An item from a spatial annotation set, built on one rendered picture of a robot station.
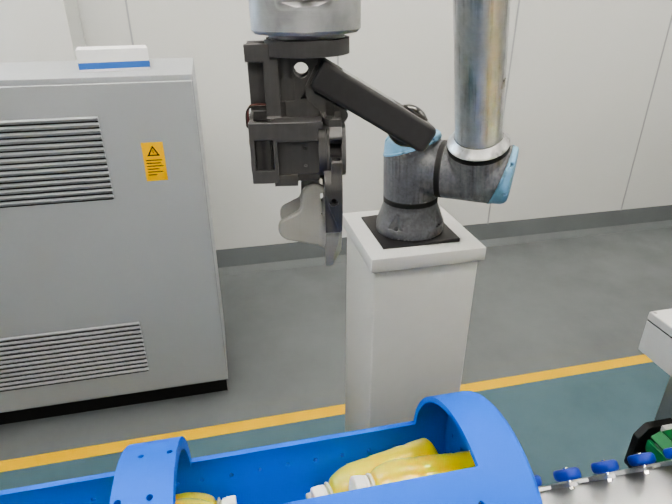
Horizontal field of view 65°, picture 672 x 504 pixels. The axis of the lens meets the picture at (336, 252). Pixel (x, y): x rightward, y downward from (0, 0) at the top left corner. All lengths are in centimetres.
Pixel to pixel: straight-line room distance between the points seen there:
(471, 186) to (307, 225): 89
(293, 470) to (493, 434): 32
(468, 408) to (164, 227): 163
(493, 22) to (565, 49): 285
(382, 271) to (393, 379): 38
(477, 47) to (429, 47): 236
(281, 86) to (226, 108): 284
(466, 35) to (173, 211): 135
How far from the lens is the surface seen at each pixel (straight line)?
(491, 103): 124
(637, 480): 116
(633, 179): 468
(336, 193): 45
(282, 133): 45
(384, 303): 143
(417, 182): 138
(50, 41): 303
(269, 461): 85
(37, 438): 269
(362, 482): 72
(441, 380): 167
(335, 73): 45
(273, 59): 45
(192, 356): 246
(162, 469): 67
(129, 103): 202
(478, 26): 115
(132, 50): 216
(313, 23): 42
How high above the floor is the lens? 172
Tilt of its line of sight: 27 degrees down
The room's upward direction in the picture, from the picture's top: straight up
